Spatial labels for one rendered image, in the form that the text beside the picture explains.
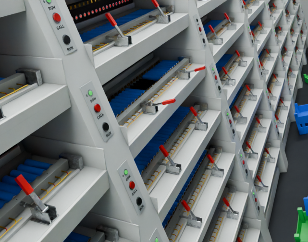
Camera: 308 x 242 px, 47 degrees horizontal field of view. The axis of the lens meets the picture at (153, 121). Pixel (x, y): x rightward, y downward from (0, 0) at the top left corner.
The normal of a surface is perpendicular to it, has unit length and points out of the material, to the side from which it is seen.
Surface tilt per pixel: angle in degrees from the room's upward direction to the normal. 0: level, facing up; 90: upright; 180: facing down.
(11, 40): 90
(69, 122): 90
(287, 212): 0
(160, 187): 19
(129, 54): 109
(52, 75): 90
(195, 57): 90
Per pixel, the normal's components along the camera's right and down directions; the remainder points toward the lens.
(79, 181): -0.07, -0.89
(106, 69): 0.91, 0.13
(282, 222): -0.36, -0.88
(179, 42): -0.40, 0.44
